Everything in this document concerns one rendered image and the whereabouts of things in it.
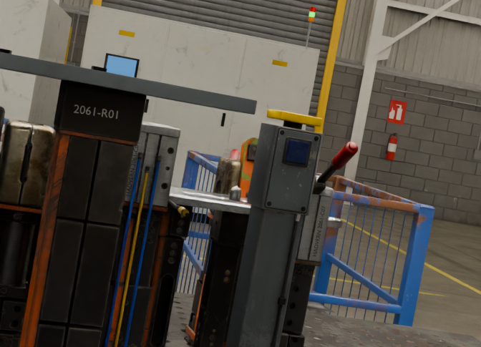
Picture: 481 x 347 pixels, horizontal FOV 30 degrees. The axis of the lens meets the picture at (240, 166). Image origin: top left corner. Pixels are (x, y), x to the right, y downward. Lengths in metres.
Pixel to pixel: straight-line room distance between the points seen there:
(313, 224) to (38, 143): 0.43
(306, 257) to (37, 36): 7.93
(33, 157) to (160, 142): 0.18
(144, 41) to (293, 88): 1.61
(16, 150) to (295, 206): 0.39
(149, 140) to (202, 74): 7.97
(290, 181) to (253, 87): 8.15
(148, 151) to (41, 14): 7.94
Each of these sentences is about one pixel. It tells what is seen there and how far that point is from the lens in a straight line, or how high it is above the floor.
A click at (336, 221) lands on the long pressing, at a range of 1.52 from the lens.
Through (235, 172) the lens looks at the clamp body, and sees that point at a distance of 1.69.
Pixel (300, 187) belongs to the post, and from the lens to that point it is 1.19.
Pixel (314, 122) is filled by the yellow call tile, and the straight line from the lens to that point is 1.20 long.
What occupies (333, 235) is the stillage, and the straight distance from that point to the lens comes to 4.47.
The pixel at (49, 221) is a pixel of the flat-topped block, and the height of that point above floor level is 0.97.
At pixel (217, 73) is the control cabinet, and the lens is 9.28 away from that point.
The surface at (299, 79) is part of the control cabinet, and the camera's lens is 9.43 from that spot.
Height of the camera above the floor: 1.14
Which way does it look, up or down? 3 degrees down
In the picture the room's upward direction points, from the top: 10 degrees clockwise
